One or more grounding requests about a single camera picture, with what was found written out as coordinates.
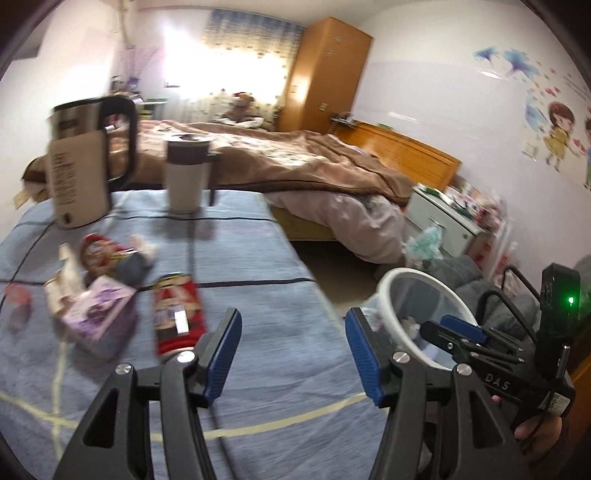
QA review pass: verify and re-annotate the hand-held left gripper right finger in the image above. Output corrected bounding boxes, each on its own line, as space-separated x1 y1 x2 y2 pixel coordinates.
345 308 525 480

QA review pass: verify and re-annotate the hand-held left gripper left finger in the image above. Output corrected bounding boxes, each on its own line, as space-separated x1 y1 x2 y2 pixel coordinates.
53 308 243 480

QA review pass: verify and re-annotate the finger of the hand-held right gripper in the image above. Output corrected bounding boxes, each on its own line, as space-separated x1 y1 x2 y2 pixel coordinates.
441 315 522 354
419 320 513 365

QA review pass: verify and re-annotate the white round waste bin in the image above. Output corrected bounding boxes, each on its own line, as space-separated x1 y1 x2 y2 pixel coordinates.
375 268 484 373

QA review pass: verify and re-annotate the red cartoon drink can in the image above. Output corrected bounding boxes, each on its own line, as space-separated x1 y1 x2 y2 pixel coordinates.
79 233 151 285
154 273 208 357

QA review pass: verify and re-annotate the purple carton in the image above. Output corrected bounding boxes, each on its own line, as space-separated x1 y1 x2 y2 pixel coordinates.
62 276 138 360

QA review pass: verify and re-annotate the white tissue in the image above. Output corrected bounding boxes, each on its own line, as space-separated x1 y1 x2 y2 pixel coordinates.
130 234 159 267
44 244 89 325

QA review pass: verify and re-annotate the person's right hand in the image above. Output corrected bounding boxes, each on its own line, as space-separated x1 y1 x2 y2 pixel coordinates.
490 394 571 464

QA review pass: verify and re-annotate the clear plastic bin liner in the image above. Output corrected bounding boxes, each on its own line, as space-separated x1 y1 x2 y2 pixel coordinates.
358 274 476 370

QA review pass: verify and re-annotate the grey quilted cushion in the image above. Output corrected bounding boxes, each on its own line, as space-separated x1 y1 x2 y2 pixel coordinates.
429 256 541 325

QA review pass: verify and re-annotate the blue checked tablecloth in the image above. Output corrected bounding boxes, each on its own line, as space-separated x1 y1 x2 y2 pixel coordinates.
0 189 394 480

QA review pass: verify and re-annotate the white red-print plastic bag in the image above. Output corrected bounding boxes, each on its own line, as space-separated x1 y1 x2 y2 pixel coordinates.
475 222 521 288

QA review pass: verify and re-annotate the green patterned plastic bag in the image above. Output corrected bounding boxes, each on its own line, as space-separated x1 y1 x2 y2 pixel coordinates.
405 226 444 264

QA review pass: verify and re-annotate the white nightstand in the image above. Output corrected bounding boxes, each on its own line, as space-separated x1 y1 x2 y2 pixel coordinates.
408 185 491 260

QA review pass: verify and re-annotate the pale pink duvet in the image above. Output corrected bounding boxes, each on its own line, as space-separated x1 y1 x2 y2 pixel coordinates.
265 189 414 264

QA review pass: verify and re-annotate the yellow bed base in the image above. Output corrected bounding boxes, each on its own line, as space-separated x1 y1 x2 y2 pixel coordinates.
270 205 343 242

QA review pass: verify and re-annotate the wooden headboard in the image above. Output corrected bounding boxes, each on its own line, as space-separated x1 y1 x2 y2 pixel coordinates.
333 121 463 195

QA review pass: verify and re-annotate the white tumbler brown lid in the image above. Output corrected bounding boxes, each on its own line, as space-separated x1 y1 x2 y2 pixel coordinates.
165 132 223 214

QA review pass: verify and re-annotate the brown blanket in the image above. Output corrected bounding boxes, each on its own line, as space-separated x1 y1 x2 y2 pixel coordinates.
25 119 419 206

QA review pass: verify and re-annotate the steel and beige kettle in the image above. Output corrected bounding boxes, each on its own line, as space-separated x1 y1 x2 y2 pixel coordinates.
45 94 139 231

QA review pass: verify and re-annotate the brown teddy bear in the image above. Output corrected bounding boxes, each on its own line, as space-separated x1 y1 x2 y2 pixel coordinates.
221 92 260 126

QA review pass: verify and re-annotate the cluttered desk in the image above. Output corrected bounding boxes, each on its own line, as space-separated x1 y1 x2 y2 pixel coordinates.
108 76 167 119

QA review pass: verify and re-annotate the wooden wardrobe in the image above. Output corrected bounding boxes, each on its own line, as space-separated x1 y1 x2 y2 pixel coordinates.
276 17 374 135

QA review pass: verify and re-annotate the vase of purple branches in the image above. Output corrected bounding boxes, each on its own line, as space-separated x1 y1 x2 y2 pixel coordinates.
117 45 163 89

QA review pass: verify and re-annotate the blue and white curtain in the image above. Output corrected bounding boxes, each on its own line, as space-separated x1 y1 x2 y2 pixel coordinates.
163 9 306 126

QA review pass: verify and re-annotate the cartoon girl wall sticker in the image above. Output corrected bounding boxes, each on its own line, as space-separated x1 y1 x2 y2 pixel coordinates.
521 100 579 175

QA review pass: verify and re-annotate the blue flower wall sticker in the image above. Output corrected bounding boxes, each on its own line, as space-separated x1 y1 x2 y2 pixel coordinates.
473 43 542 80

